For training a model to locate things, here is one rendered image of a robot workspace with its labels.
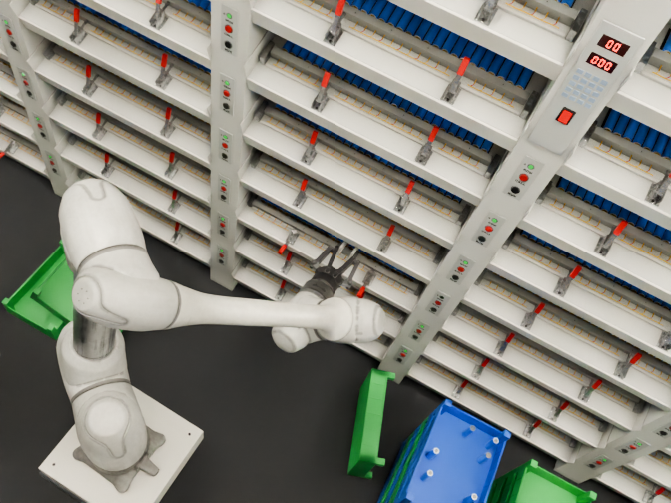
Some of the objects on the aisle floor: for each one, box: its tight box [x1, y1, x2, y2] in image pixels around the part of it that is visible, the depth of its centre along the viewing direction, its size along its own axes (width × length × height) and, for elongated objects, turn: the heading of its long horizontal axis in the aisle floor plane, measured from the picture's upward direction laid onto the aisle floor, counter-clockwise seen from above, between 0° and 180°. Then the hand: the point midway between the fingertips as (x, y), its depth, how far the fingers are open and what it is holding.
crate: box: [2, 240, 67, 340], centre depth 223 cm, size 30×20×8 cm
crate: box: [347, 368, 395, 479], centre depth 211 cm, size 8×30×20 cm, turn 165°
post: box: [377, 0, 671, 384], centre depth 164 cm, size 20×9×171 cm, turn 147°
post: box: [210, 0, 268, 291], centre depth 172 cm, size 20×9×171 cm, turn 147°
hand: (349, 248), depth 188 cm, fingers open, 3 cm apart
